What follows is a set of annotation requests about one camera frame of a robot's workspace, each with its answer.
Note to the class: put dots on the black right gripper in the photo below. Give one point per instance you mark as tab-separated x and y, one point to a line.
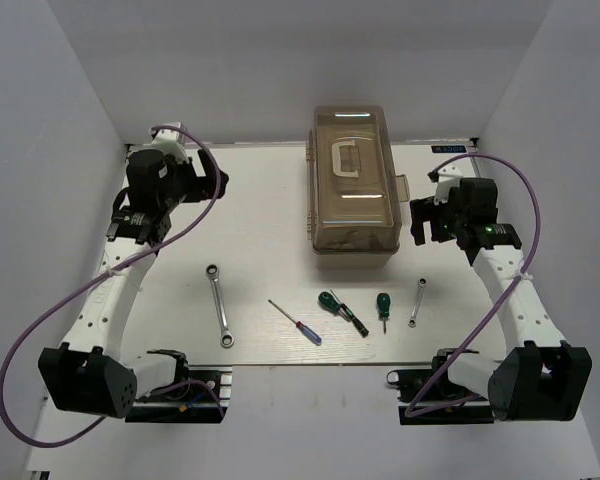
427	210

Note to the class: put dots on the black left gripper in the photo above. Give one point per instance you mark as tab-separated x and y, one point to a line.
203	187

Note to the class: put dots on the small silver ratchet wrench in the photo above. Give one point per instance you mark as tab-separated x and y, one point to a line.
422	283

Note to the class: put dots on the beige cantilever toolbox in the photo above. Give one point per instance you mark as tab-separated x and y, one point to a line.
355	196

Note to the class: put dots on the black green precision screwdriver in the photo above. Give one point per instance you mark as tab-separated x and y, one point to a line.
348	314

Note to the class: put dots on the red blue handle screwdriver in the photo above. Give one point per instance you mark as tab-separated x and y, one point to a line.
306	331

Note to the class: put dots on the large silver ratchet wrench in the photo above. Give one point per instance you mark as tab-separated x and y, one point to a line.
226	337

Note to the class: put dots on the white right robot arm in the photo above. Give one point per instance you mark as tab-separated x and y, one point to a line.
542	377

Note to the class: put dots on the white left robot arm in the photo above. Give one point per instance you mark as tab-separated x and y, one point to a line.
84	374

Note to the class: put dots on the blue label sticker right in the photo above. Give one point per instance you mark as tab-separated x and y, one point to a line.
449	149

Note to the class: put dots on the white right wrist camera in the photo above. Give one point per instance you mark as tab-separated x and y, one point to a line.
445	178

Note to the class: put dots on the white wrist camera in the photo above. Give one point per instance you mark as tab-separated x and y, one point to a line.
170	141
445	178

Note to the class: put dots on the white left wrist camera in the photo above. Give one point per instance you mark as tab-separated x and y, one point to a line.
170	141

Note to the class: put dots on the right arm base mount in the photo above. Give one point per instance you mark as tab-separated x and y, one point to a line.
409	381

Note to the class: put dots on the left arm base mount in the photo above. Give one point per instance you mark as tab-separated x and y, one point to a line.
202	403

